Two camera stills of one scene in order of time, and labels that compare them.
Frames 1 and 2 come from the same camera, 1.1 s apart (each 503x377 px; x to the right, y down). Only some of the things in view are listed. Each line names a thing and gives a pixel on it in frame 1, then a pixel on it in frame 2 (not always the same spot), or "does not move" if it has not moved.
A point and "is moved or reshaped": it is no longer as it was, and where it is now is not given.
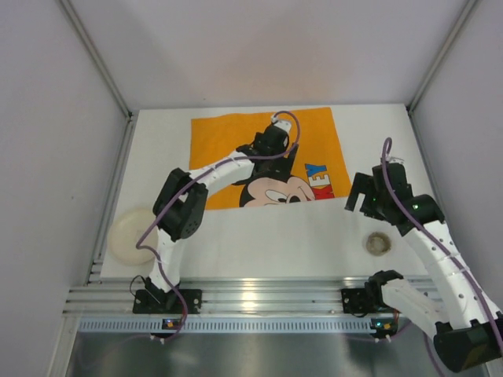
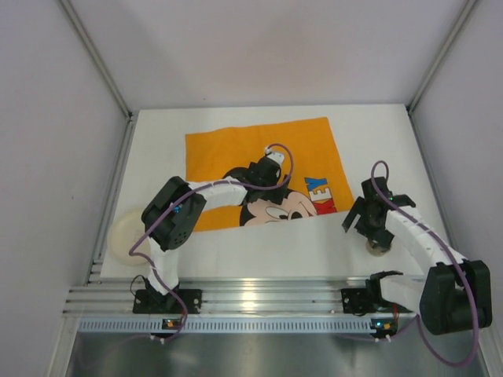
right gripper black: x=364 y=192 → x=361 y=217
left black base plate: x=156 y=301 does not move
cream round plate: x=126 y=230 does not move
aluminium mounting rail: x=222 y=294 does not move
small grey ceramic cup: x=378 y=243 does not move
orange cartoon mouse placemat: x=320 y=170 is moved or reshaped
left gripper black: x=286 y=158 → x=269 y=189
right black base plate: x=359 y=301 does not move
